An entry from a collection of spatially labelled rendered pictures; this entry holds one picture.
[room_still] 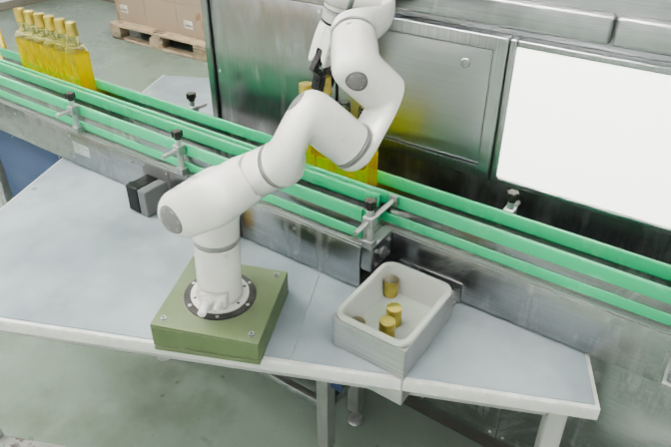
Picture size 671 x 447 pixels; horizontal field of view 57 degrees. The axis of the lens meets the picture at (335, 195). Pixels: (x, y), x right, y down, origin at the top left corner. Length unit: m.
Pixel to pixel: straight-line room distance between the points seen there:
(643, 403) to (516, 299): 0.50
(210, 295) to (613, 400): 1.05
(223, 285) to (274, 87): 0.71
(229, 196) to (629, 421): 1.20
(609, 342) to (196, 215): 0.85
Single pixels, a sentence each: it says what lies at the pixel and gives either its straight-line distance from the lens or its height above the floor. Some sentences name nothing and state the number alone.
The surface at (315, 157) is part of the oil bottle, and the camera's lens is 1.53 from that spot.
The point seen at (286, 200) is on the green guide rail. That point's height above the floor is 0.91.
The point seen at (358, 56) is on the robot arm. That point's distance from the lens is 1.03.
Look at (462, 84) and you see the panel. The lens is 1.43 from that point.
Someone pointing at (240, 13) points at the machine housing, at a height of 1.24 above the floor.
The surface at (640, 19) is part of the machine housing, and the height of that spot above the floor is 1.39.
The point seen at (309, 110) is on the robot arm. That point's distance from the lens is 0.98.
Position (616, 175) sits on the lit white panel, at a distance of 1.39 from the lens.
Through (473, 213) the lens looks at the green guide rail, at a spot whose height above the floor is 0.94.
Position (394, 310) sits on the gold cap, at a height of 0.81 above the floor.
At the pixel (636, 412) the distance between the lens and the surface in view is 1.78.
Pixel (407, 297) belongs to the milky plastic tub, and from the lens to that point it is 1.44.
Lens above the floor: 1.71
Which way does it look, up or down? 32 degrees down
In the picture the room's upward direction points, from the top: straight up
